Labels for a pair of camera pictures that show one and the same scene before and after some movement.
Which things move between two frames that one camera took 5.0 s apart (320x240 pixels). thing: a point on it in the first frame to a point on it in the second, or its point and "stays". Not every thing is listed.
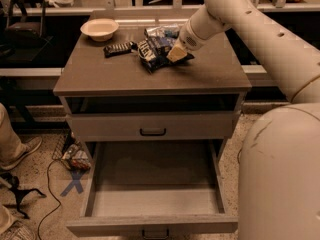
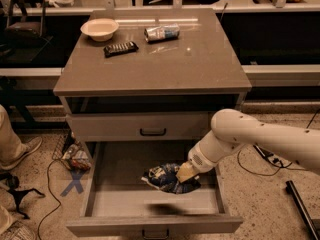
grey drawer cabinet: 114,99 stays
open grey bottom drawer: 152,189 stays
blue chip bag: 154,48 to 164,177
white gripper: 188,39 to 199,159
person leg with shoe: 12,150 stays
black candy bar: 119,48 stays
